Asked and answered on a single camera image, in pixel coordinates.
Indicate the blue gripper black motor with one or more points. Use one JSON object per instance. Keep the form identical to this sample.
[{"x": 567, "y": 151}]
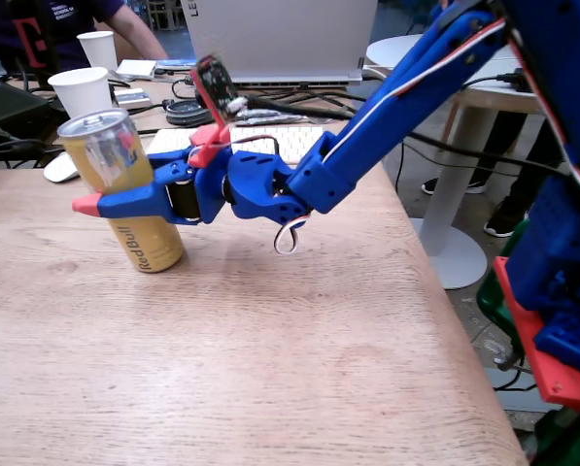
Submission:
[{"x": 206, "y": 191}]

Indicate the yellow Red Bull can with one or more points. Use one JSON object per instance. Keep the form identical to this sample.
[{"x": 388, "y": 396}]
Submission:
[{"x": 148, "y": 242}]

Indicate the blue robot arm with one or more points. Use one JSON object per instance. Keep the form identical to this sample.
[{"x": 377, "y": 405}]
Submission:
[{"x": 391, "y": 107}]

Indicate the dark round lid stack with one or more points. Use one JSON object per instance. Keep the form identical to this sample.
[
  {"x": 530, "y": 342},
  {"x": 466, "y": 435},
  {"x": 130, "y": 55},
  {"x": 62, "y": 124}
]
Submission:
[{"x": 187, "y": 114}]

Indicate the small silver device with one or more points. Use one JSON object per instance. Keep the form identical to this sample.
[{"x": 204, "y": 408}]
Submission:
[{"x": 131, "y": 99}]

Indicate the white computer mouse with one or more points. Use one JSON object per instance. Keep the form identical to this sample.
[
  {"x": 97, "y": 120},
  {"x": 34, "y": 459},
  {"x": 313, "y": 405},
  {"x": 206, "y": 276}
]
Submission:
[{"x": 58, "y": 170}]

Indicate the large white paper cup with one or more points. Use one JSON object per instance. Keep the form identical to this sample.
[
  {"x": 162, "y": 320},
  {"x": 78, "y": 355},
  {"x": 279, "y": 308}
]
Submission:
[{"x": 83, "y": 94}]

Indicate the white flat adapter box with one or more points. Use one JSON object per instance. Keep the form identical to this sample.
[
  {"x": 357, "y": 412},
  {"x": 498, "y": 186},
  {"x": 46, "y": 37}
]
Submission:
[{"x": 136, "y": 68}]

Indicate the silver foil packet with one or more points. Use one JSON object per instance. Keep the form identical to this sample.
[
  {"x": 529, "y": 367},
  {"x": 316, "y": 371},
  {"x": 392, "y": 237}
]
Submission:
[{"x": 270, "y": 118}]

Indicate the small white paper cup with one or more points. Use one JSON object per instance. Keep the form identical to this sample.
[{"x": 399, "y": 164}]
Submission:
[{"x": 100, "y": 51}]

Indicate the white keyboard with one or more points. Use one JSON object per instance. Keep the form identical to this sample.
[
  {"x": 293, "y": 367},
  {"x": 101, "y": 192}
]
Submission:
[{"x": 299, "y": 138}]

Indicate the black box device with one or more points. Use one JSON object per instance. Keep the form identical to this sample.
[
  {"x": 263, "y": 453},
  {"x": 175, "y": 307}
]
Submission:
[{"x": 8, "y": 107}]

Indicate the person in purple shirt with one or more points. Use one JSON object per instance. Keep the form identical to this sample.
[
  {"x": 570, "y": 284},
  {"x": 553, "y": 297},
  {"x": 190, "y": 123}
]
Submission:
[{"x": 76, "y": 19}]

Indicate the black bottle with red letter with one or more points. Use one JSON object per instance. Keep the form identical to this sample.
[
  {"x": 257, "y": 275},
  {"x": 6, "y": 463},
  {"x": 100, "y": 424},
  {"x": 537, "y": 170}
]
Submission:
[{"x": 32, "y": 43}]

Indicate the silver laptop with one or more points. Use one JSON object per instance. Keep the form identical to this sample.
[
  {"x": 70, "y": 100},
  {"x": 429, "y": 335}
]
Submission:
[{"x": 289, "y": 39}]

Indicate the black sneaker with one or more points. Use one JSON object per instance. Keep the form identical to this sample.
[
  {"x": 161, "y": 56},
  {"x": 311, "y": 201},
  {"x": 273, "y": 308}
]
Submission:
[
  {"x": 435, "y": 185},
  {"x": 505, "y": 223}
]

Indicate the green clamp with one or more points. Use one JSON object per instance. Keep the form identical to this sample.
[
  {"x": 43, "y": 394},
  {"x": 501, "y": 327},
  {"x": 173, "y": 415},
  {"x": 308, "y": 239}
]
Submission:
[
  {"x": 571, "y": 442},
  {"x": 493, "y": 301}
]

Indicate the black power adapter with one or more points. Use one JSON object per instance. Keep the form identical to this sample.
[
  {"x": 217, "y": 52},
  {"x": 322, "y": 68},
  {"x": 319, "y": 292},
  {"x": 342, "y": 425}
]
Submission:
[{"x": 518, "y": 80}]

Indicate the round white pedestal table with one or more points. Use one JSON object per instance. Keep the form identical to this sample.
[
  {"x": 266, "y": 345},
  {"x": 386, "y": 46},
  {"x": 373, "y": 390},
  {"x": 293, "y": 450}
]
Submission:
[{"x": 454, "y": 252}]

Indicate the red robot base plate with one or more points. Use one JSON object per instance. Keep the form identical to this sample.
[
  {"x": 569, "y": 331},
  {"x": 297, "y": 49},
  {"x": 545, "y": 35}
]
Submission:
[{"x": 556, "y": 378}]

